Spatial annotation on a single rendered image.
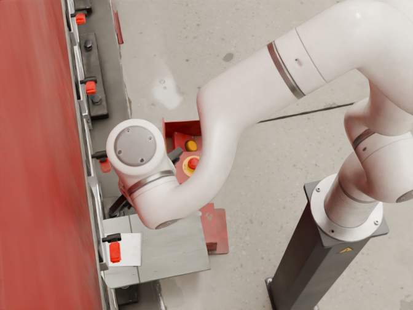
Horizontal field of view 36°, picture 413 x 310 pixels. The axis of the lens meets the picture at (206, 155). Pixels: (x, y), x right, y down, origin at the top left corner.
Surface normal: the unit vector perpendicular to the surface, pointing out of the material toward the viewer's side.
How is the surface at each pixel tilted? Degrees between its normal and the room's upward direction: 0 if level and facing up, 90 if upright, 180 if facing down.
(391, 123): 97
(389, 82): 80
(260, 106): 70
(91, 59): 0
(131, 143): 12
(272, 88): 53
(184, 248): 0
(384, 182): 62
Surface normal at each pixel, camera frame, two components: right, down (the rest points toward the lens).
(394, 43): 0.45, 0.43
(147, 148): 0.05, -0.23
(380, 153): -0.56, -0.16
